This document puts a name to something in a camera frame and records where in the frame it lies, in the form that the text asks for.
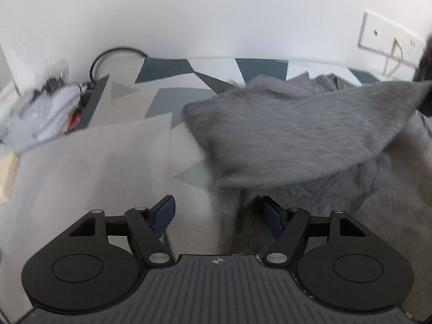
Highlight white power socket plate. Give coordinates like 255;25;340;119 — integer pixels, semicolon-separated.
405;32;426;70

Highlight beige flat object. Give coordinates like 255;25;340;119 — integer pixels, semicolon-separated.
0;152;20;203

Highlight white cable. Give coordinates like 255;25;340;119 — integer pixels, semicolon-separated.
383;39;405;76

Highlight black cable loop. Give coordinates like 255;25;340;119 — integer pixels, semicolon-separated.
89;47;147;83

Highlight clear plastic bags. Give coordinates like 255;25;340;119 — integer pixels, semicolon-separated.
0;59;92;154

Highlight grey knit sweater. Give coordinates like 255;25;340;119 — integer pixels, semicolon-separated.
182;71;432;321

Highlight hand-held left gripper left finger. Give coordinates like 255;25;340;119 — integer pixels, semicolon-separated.
67;194;177;267

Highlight white foam sheet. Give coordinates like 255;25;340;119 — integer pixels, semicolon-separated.
0;113;220;311

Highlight small red packet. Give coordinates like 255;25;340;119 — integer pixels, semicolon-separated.
67;111;85;132

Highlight white coax wall plate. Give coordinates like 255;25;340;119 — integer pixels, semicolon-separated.
358;10;394;53

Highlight black bag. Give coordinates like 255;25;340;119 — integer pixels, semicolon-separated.
414;32;432;83

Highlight white data wall plate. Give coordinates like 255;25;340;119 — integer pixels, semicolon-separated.
388;23;411;63

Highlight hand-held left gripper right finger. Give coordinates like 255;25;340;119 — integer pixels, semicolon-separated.
259;195;368;266

